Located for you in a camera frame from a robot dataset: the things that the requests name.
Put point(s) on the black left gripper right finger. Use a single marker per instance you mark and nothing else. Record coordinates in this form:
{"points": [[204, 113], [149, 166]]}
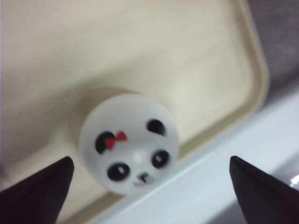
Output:
{"points": [[263, 198]]}

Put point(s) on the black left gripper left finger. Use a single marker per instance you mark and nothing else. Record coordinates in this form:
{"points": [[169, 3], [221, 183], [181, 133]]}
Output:
{"points": [[38, 199]]}

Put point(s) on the panda bun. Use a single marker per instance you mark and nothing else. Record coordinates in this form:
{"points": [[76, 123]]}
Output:
{"points": [[129, 143]]}

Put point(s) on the cream plastic tray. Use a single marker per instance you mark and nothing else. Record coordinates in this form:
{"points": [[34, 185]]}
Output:
{"points": [[201, 59]]}

